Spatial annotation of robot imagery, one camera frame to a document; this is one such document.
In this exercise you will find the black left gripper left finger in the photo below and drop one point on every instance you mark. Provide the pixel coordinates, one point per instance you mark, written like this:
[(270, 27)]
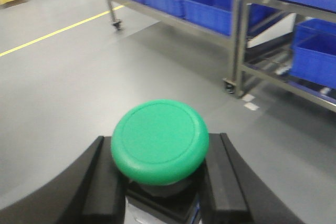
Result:
[(89, 190)]

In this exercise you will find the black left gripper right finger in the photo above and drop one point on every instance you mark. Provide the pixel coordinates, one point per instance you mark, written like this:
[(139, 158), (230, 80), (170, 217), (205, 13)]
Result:
[(231, 192)]

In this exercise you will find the green mushroom push button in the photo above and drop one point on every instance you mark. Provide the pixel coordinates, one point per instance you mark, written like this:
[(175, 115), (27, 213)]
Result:
[(160, 147)]

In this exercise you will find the stainless steel rack left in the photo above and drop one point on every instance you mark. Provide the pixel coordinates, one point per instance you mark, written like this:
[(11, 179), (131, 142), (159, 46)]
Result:
[(289, 43)]

